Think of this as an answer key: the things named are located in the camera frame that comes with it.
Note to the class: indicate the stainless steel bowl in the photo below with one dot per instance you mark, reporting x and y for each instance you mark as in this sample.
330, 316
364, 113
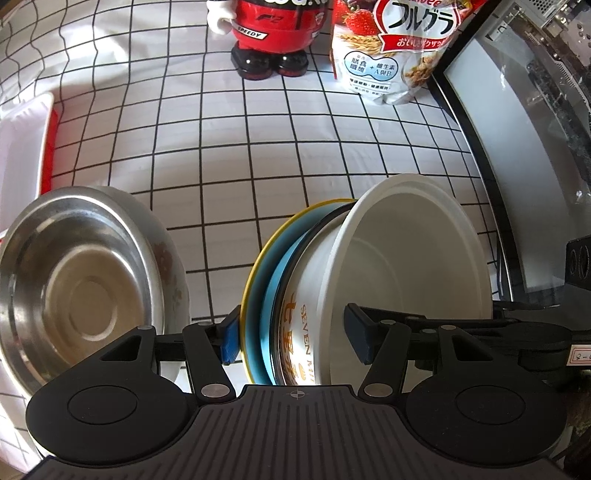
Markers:
83, 295

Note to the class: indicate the red racing figurine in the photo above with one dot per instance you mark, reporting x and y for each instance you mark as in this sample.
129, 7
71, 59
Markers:
277, 27

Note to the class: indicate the black-and-white checked cloth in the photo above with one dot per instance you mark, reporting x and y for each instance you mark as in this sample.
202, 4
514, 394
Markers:
231, 138

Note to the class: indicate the black framed monitor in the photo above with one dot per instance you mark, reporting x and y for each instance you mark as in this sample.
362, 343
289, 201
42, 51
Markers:
531, 138

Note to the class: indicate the blue enamel bowl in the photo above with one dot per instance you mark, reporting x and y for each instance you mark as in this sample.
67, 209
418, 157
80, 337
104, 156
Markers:
270, 332

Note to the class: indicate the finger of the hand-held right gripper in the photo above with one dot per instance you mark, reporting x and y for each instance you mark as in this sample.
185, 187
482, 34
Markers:
508, 337

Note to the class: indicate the large white paper bowl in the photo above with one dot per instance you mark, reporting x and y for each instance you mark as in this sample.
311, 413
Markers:
406, 258

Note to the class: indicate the white and red rectangular container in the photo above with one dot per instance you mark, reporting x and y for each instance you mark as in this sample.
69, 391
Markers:
23, 138

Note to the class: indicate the yellow-rimmed plate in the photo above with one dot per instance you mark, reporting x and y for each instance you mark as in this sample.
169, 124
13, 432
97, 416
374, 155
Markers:
251, 332

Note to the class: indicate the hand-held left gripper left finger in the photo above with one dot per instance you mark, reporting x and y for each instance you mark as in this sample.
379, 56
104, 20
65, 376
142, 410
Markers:
230, 337

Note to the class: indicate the red and white cereal bag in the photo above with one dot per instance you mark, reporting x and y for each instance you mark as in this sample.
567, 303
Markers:
369, 60

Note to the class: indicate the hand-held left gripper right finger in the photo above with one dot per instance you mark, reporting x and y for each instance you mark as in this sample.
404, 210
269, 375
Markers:
360, 332

